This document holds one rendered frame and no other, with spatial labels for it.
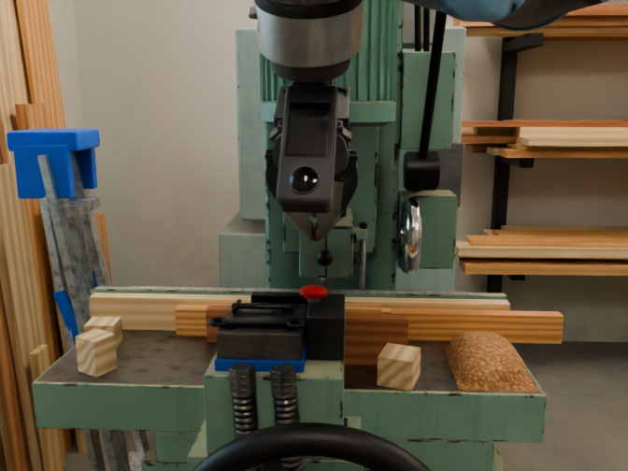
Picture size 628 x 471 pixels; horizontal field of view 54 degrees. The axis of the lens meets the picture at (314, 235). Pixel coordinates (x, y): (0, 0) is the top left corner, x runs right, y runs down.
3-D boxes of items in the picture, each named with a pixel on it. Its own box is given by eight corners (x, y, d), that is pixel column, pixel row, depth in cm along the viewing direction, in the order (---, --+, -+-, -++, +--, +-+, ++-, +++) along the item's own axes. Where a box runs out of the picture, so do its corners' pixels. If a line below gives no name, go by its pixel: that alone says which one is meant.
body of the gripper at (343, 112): (352, 135, 65) (354, 26, 57) (350, 185, 59) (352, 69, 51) (280, 135, 66) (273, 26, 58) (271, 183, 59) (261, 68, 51)
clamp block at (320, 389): (202, 456, 63) (198, 375, 61) (227, 394, 76) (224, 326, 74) (347, 461, 62) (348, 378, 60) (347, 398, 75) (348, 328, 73)
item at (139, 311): (91, 329, 90) (88, 296, 88) (96, 324, 91) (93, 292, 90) (507, 337, 86) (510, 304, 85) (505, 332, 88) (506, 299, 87)
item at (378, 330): (233, 362, 78) (231, 315, 77) (234, 358, 79) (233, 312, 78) (406, 366, 77) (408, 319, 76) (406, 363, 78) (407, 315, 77)
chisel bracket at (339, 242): (299, 289, 80) (298, 225, 78) (306, 262, 94) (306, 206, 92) (355, 290, 80) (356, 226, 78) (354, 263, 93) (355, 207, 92)
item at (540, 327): (176, 335, 87) (175, 309, 86) (179, 331, 89) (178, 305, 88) (562, 344, 84) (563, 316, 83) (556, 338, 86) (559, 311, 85)
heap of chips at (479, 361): (459, 390, 70) (461, 360, 70) (441, 343, 84) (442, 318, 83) (538, 392, 70) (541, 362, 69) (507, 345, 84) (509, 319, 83)
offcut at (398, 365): (411, 392, 70) (412, 362, 69) (377, 385, 72) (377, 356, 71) (420, 375, 74) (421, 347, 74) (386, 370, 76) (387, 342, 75)
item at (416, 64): (400, 149, 97) (403, 51, 94) (395, 146, 106) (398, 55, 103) (454, 149, 97) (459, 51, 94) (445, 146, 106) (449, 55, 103)
